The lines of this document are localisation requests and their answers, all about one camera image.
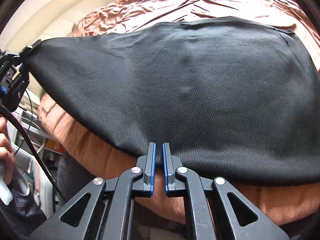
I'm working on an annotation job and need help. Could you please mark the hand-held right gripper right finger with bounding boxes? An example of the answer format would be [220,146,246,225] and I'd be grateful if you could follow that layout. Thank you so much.
[162,142,290,240]

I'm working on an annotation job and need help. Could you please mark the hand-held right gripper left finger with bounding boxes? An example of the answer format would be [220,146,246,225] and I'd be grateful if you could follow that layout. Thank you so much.
[30,142,157,240]

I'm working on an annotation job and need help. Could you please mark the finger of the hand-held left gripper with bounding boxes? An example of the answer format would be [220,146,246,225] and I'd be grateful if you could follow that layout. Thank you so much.
[21,39,42,55]

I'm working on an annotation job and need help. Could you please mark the black sleeveless vest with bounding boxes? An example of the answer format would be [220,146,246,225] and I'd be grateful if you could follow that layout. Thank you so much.
[26,17,320,187]

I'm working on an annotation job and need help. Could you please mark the person's left hand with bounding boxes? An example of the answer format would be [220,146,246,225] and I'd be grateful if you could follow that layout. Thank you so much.
[0,117,13,184]

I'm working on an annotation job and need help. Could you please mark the cream padded headboard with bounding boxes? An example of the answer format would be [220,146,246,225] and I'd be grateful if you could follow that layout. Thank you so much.
[0,0,125,55]

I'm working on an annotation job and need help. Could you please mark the black cable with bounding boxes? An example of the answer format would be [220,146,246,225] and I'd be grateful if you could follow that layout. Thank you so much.
[0,105,68,203]

